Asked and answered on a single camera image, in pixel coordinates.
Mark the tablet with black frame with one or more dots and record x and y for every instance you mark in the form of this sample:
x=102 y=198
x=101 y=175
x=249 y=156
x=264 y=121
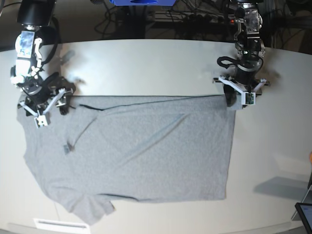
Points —
x=305 y=213

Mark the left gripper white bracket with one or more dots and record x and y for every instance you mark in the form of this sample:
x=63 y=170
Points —
x=239 y=96

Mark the white label strip on table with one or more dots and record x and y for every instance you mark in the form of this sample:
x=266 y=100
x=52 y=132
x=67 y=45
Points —
x=60 y=226

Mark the grey T-shirt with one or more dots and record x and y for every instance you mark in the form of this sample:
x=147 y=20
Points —
x=140 y=149

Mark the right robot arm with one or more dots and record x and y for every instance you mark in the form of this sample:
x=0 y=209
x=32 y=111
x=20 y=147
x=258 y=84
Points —
x=34 y=15

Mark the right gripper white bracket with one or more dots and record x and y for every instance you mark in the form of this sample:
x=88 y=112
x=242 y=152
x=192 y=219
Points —
x=39 y=103

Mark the power strip with red light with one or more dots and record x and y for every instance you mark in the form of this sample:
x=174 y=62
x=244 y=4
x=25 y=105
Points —
x=211 y=18

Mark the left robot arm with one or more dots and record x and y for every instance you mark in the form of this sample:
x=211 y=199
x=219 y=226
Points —
x=248 y=43

